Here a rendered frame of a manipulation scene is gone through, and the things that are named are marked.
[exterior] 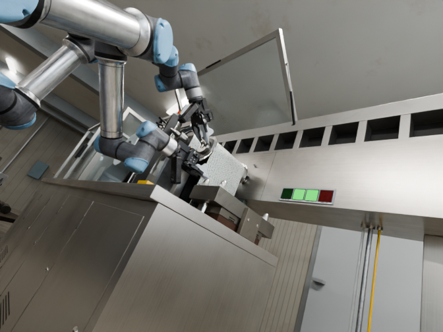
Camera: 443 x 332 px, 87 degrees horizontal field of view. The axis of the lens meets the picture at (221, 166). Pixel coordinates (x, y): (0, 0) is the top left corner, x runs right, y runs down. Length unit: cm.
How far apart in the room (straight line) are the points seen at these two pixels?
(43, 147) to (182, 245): 923
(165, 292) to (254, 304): 41
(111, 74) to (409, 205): 105
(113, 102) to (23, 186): 889
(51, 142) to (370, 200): 953
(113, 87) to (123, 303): 63
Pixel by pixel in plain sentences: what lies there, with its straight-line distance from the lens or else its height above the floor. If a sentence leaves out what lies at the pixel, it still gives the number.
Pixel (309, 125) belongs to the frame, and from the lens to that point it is 135.
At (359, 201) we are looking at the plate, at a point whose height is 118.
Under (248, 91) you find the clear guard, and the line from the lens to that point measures 163.
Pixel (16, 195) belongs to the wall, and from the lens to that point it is 970.
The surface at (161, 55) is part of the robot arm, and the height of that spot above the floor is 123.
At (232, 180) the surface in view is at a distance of 119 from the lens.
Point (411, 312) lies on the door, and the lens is 254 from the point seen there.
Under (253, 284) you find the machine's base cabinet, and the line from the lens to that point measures 99.
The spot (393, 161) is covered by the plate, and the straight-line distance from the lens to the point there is 108.
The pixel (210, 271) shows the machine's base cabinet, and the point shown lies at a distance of 81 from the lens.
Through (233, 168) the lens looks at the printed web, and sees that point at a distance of 119.
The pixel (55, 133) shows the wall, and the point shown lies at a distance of 990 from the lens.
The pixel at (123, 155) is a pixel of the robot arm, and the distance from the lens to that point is 91.
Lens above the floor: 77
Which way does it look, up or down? 22 degrees up
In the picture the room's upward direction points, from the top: 23 degrees clockwise
